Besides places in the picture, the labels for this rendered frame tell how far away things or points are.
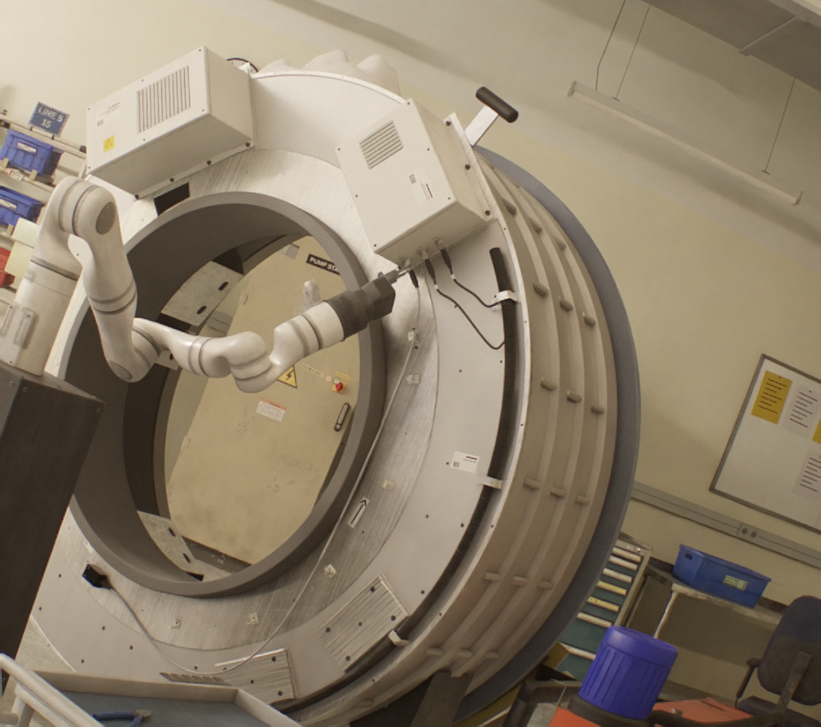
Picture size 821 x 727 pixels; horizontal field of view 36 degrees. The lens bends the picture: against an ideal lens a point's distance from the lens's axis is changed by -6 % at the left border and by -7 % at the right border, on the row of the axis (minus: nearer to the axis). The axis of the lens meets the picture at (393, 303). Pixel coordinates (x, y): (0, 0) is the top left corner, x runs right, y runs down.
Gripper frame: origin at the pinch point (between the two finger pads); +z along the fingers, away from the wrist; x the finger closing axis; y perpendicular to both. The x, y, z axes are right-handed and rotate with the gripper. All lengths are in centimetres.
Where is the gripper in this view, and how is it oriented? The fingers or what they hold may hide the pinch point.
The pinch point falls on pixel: (410, 269)
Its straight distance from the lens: 243.7
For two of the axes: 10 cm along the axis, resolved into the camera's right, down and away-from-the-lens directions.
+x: 1.2, -5.2, -8.5
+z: 8.3, -4.2, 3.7
